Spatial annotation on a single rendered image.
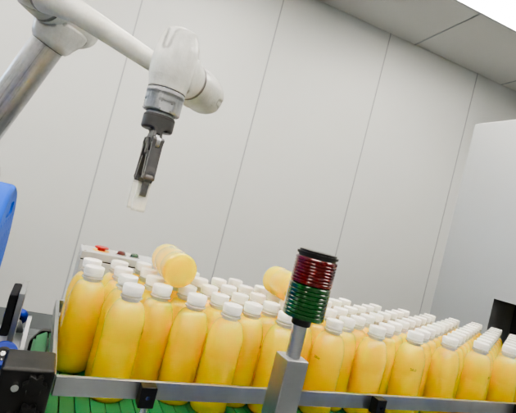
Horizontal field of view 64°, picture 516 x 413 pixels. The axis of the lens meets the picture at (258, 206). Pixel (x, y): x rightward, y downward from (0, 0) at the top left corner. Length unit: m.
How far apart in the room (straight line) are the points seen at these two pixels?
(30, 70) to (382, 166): 3.49
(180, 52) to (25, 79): 0.65
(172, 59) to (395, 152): 3.65
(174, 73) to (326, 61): 3.28
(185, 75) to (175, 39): 0.08
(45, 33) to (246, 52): 2.62
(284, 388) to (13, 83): 1.24
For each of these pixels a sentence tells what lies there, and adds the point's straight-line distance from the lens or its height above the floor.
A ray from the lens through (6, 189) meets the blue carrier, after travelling 0.84.
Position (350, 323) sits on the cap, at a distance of 1.04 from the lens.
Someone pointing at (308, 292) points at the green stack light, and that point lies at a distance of 0.61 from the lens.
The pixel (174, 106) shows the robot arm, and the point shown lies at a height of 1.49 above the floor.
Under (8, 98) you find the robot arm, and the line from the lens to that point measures 1.56.
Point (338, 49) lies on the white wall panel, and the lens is 4.31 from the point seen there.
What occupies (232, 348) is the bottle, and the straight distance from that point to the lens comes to 0.84.
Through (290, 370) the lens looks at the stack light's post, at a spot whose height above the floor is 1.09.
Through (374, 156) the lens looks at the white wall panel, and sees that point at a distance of 4.34.
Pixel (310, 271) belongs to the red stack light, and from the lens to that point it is 0.61.
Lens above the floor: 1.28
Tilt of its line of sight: 2 degrees up
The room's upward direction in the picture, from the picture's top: 14 degrees clockwise
